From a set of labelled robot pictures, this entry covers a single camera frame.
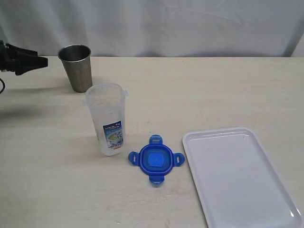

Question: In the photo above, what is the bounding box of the clear plastic tall container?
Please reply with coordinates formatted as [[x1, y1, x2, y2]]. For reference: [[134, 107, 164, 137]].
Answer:
[[84, 83, 126, 156]]

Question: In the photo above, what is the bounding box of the blue snap-lock lid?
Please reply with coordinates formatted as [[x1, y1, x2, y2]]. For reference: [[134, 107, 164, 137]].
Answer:
[[128, 134, 185, 187]]

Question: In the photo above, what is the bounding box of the white rectangular tray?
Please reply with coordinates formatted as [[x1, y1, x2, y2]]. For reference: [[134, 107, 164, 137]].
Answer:
[[182, 127, 304, 228]]

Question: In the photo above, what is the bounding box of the stainless steel cup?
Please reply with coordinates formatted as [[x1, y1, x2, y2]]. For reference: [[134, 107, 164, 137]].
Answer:
[[57, 45, 93, 93]]

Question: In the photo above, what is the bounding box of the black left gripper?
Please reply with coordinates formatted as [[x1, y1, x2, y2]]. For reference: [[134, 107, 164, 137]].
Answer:
[[0, 40, 48, 76]]

